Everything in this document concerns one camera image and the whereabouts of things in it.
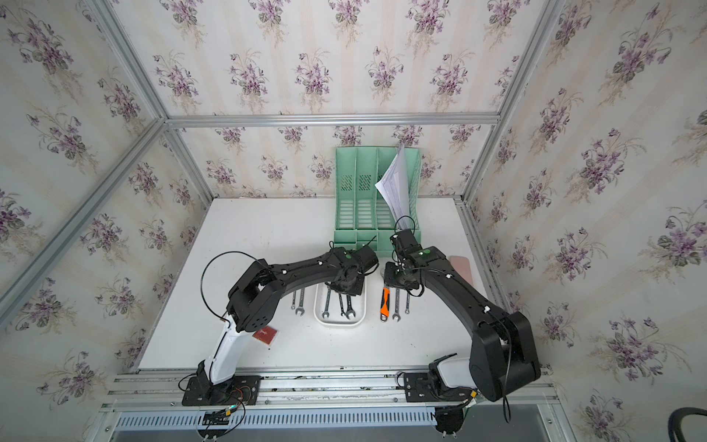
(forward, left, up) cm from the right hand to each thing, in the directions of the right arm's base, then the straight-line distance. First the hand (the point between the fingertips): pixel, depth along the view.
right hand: (393, 280), depth 85 cm
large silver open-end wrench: (-6, +30, -9) cm, 31 cm away
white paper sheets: (+28, -1, +14) cm, 31 cm away
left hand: (0, +12, -10) cm, 16 cm away
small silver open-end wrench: (-7, +21, -9) cm, 24 cm away
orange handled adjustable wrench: (-4, +2, -8) cm, 10 cm away
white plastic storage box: (-4, +11, -8) cm, 14 cm away
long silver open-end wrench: (-6, +14, -9) cm, 17 cm away
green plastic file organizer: (+37, +10, -10) cm, 39 cm away
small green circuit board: (-35, +47, -11) cm, 60 cm away
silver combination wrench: (-4, -2, -10) cm, 11 cm away
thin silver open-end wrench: (-6, -5, -10) cm, 12 cm away
